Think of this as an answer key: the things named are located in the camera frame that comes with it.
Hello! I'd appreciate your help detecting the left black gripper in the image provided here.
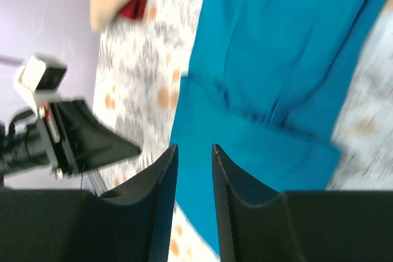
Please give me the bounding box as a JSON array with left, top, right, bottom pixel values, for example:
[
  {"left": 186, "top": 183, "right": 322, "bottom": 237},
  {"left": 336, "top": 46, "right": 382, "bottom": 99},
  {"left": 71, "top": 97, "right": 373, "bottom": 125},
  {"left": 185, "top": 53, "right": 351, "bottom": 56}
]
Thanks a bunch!
[{"left": 1, "top": 99, "right": 141, "bottom": 179}]

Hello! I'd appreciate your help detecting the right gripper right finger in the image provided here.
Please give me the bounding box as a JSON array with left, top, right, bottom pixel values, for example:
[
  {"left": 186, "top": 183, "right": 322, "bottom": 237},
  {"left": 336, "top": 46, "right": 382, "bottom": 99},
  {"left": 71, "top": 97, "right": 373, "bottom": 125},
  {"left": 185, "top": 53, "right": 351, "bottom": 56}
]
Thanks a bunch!
[{"left": 212, "top": 145, "right": 392, "bottom": 261}]

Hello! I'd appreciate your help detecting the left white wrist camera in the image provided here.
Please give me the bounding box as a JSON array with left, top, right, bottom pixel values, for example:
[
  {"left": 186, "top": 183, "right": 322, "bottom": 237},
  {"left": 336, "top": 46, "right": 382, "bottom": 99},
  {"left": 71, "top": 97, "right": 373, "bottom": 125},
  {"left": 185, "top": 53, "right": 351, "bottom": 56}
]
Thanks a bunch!
[{"left": 13, "top": 53, "right": 68, "bottom": 113}]

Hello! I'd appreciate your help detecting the floral patterned table cloth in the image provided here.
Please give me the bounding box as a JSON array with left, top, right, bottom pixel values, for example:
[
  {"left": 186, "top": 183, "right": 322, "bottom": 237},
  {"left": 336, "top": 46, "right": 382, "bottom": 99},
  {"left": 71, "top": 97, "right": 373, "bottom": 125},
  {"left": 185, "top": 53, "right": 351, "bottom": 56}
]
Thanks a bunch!
[{"left": 93, "top": 0, "right": 392, "bottom": 261}]

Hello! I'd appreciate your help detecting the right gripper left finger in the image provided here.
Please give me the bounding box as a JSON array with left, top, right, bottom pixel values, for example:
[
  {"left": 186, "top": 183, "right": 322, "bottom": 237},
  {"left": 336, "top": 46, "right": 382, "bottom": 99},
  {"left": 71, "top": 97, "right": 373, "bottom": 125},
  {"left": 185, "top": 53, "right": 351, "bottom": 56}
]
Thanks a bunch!
[{"left": 1, "top": 145, "right": 178, "bottom": 261}]

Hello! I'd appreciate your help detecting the blue t shirt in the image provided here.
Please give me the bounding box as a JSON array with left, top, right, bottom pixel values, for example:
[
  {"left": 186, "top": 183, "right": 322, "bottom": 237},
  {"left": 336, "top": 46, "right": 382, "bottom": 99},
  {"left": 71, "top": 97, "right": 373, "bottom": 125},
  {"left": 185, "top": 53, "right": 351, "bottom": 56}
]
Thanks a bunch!
[{"left": 170, "top": 0, "right": 385, "bottom": 252}]

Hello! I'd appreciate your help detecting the folded dark red t shirt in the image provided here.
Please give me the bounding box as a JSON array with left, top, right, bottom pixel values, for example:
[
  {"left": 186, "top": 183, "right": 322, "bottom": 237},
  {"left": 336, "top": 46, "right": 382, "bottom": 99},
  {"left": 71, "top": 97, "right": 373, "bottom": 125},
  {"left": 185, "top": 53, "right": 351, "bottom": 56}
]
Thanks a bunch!
[{"left": 118, "top": 0, "right": 147, "bottom": 20}]

